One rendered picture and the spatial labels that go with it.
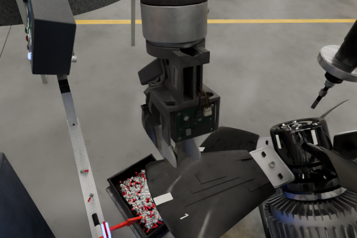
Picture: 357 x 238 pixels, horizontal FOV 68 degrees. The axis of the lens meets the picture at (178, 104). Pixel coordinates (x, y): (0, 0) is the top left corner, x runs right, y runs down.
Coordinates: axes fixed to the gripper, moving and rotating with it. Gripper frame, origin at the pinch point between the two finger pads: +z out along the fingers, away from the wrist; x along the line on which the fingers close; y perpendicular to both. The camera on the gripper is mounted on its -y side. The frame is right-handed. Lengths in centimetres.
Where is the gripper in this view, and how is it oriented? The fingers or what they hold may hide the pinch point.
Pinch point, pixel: (173, 156)
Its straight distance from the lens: 44.0
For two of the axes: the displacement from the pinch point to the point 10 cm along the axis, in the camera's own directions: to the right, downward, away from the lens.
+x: 9.1, -2.2, 3.5
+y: 4.1, 4.5, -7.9
